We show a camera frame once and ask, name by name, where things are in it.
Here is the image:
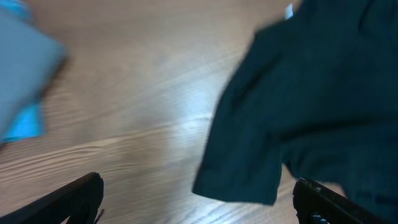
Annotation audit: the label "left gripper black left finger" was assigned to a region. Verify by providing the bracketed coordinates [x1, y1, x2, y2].
[1, 172, 104, 224]

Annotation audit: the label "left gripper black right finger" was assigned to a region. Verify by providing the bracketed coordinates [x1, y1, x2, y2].
[293, 178, 387, 224]

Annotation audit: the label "black t-shirt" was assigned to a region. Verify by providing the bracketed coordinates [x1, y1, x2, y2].
[193, 0, 397, 223]

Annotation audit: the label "folded blue garment under trousers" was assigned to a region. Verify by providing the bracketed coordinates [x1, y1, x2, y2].
[4, 102, 44, 142]

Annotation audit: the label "folded grey trousers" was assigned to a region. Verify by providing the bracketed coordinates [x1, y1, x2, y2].
[1, 9, 67, 139]

